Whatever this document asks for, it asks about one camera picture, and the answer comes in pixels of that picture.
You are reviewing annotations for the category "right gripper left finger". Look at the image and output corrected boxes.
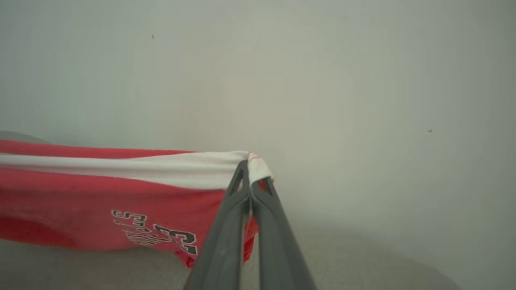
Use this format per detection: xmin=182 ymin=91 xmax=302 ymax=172
xmin=183 ymin=160 xmax=252 ymax=290

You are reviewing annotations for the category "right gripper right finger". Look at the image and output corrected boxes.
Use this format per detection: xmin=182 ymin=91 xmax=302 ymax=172
xmin=251 ymin=177 xmax=317 ymax=290

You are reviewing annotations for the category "red jersey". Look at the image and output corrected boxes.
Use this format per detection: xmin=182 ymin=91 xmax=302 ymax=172
xmin=0 ymin=139 xmax=275 ymax=268

